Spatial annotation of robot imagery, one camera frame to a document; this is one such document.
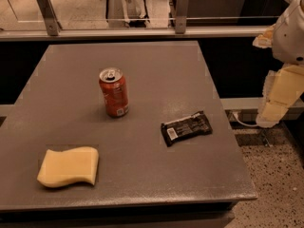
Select red soda can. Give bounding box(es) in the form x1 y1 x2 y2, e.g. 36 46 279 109
99 67 129 118

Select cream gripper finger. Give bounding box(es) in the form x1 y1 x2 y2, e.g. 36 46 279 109
253 25 275 48
256 64 304 128

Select yellow sponge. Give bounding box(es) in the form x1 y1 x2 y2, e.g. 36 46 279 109
37 146 99 188

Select white cable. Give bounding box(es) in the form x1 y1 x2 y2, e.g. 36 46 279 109
232 111 259 127

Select left metal railing bracket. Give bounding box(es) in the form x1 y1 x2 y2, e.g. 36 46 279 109
36 0 61 36

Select black rxbar chocolate wrapper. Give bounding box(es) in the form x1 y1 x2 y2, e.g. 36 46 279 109
161 111 213 147

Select metal railing bracket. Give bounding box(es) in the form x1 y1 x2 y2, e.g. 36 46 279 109
36 0 61 36
175 0 189 34

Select right metal railing bracket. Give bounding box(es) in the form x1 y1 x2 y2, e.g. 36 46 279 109
175 0 189 34

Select glass railing panel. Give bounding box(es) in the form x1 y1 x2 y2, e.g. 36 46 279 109
0 0 286 30

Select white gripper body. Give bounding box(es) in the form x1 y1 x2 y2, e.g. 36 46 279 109
272 0 304 65

